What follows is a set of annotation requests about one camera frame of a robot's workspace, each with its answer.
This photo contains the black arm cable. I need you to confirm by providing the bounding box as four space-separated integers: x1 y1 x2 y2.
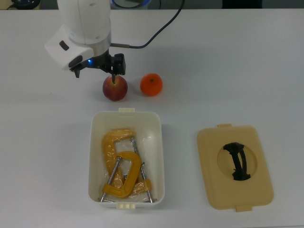
111 0 186 49

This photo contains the black lid handle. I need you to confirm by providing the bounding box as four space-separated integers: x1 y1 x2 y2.
222 142 252 181

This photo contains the red apple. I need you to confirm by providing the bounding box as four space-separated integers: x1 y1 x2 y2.
102 75 128 102

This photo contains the beige plastic lid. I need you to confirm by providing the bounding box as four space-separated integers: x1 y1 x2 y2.
196 123 275 212

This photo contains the small yellow C-clamp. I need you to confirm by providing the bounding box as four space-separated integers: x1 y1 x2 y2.
98 151 143 203

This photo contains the dark round background object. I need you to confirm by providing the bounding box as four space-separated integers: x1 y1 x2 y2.
10 0 40 10

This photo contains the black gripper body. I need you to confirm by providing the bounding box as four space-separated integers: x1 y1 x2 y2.
82 50 112 69

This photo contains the orange mandarin fruit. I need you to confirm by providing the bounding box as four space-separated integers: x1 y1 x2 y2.
140 73 163 97

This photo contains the blue-rimmed round background object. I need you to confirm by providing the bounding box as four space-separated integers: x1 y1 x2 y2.
111 0 149 7

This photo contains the large yellow plastic-wrapped C-clamp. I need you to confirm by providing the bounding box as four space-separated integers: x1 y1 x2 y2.
101 128 158 204

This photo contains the cream plastic container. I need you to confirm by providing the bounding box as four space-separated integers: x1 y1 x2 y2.
87 108 165 210

